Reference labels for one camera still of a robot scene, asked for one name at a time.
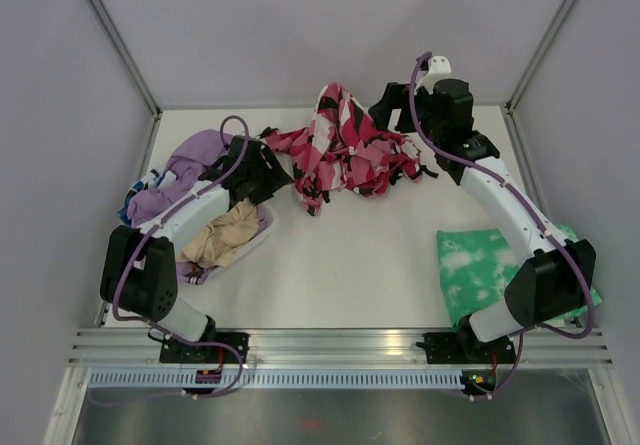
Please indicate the blue white patterned garment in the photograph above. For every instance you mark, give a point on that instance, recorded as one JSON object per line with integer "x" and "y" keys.
{"x": 153, "y": 179}

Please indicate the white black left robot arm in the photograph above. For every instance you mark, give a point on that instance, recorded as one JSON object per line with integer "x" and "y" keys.
{"x": 187, "y": 222}

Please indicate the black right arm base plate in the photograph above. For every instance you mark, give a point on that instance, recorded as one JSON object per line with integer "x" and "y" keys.
{"x": 465, "y": 349}

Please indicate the aluminium frame rear left post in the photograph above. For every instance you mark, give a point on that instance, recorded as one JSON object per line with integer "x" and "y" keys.
{"x": 108, "y": 26}

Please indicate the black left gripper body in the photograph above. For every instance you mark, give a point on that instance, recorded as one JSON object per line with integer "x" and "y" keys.
{"x": 265, "y": 181}

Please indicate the purple trousers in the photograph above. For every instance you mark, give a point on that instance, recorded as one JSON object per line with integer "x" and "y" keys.
{"x": 160, "y": 189}

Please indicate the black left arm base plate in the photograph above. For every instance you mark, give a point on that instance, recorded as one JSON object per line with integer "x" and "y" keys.
{"x": 175, "y": 352}

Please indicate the green white folded trousers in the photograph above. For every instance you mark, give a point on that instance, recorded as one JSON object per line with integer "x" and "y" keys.
{"x": 475, "y": 268}

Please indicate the pink camouflage trousers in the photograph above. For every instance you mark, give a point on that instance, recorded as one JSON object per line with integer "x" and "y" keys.
{"x": 342, "y": 149}

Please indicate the white slotted cable duct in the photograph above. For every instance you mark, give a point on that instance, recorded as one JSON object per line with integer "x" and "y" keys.
{"x": 286, "y": 379}

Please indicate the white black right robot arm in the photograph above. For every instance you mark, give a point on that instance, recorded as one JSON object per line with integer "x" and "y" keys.
{"x": 555, "y": 272}

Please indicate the aluminium frame rear right post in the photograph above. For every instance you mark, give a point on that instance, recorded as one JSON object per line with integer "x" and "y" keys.
{"x": 559, "y": 19}

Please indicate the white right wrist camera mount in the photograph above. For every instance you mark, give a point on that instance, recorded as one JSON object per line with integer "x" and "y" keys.
{"x": 438, "y": 68}

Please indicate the beige garment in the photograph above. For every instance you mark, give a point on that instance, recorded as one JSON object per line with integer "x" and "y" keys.
{"x": 219, "y": 240}

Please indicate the aluminium frame post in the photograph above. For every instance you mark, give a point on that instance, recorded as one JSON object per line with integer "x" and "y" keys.
{"x": 108, "y": 26}
{"x": 559, "y": 19}

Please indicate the aluminium left side rail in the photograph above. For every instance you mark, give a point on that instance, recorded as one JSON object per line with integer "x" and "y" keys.
{"x": 140, "y": 170}

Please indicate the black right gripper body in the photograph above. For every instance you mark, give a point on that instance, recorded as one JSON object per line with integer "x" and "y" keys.
{"x": 436, "y": 127}

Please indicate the aluminium front rail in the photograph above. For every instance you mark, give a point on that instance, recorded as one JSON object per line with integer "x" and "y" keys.
{"x": 345, "y": 349}

